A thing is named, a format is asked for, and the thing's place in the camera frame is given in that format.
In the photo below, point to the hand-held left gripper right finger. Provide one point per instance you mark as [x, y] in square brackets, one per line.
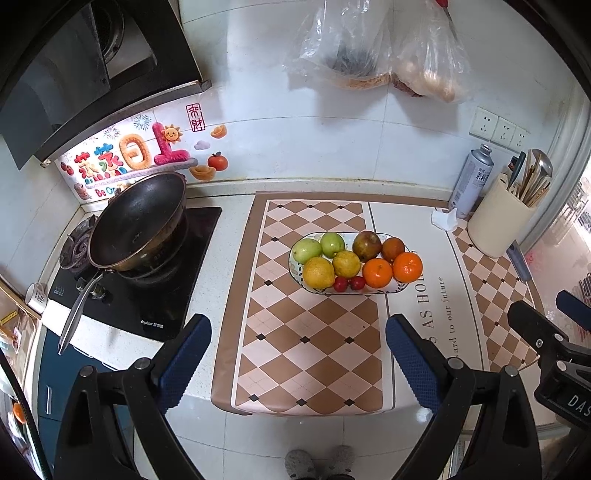
[413, 364]

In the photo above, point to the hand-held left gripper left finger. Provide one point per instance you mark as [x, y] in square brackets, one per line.
[187, 360]

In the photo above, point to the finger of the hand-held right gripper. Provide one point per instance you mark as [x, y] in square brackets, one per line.
[575, 304]
[535, 327]

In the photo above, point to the floral ceramic plate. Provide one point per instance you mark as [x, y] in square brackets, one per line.
[397, 287]

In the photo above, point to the orange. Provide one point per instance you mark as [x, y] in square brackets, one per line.
[377, 272]
[407, 266]

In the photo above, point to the red cherry tomato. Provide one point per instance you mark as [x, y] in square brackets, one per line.
[356, 282]
[340, 284]

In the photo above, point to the small red-brown apple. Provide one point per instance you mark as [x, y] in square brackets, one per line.
[393, 248]

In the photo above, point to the small yellow lemon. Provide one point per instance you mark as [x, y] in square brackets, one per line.
[346, 263]

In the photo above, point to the large red-brown apple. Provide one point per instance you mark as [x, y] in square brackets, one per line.
[367, 245]

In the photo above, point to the large yellow lemon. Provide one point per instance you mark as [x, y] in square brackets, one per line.
[318, 272]

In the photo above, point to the grey knife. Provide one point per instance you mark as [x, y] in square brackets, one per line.
[518, 264]

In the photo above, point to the black gas stove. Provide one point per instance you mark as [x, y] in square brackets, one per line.
[184, 286]

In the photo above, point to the beige utensil holder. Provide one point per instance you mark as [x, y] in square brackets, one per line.
[498, 221]

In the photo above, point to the brown checkered mat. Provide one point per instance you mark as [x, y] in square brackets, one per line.
[300, 350]

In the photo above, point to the grey slipper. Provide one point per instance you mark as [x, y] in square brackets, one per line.
[300, 465]
[341, 461]

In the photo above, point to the bundle of chopsticks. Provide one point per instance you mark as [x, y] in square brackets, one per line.
[535, 187]

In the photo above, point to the blue cabinet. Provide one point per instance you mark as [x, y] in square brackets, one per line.
[55, 369]

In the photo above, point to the white cloth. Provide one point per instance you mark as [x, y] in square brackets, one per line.
[59, 317]

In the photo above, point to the metal spoon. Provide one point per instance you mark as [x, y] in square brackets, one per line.
[544, 164]

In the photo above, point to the black wok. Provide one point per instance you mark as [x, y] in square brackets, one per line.
[134, 221]

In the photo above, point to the iron burner grate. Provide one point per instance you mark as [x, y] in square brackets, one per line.
[74, 251]

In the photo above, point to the silver spray can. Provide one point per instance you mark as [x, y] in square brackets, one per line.
[471, 184]

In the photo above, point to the white cup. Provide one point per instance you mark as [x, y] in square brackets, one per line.
[36, 295]

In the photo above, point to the small orange object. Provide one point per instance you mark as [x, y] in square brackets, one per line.
[18, 411]

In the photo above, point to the clear plastic bag pale contents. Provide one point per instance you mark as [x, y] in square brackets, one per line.
[429, 64]

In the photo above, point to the black range hood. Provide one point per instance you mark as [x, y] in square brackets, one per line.
[55, 69]

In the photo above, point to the clear plastic bag dark contents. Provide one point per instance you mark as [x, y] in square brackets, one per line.
[346, 50]

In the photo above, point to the white wall socket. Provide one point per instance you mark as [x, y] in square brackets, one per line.
[482, 122]
[521, 138]
[503, 130]

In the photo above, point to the colourful wall sticker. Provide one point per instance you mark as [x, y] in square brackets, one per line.
[134, 152]

